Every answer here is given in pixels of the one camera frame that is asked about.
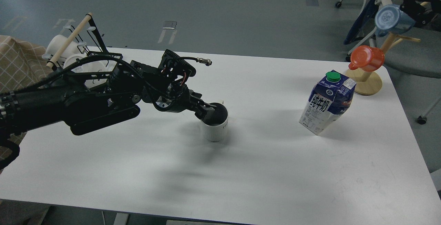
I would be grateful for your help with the white cup behind rack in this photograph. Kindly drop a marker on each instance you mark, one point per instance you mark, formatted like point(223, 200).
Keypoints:
point(56, 43)

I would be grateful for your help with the white cup on rack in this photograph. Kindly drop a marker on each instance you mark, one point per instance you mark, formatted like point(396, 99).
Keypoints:
point(91, 70)

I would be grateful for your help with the grey office chair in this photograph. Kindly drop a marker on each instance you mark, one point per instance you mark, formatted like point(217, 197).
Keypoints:
point(424, 65)

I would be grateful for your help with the wooden mug tree stand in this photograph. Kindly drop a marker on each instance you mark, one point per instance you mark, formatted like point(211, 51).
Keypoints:
point(370, 83)

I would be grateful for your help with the blue plastic cup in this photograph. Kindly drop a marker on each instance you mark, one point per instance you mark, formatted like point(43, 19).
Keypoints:
point(391, 19)

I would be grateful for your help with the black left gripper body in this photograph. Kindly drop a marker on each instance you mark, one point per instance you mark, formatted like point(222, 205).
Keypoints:
point(175, 98)

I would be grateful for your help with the blue white milk carton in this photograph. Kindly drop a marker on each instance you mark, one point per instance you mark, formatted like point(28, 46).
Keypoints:
point(330, 98)

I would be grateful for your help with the orange plastic cup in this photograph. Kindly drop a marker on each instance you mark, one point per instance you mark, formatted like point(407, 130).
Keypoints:
point(366, 58)

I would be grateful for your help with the white ribbed ceramic mug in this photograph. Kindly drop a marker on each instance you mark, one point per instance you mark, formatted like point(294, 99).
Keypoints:
point(214, 133)

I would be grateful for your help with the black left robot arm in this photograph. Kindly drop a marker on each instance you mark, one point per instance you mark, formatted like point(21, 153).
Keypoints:
point(101, 90)

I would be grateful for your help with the black wire cup rack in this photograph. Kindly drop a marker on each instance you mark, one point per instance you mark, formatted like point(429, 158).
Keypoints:
point(89, 25)

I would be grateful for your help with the beige checkered cloth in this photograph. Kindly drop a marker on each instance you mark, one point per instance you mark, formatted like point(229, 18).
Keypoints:
point(22, 65)

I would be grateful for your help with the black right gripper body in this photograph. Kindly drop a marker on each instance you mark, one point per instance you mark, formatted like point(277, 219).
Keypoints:
point(421, 11)

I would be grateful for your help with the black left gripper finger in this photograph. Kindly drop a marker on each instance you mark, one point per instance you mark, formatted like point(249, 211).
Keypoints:
point(213, 114)

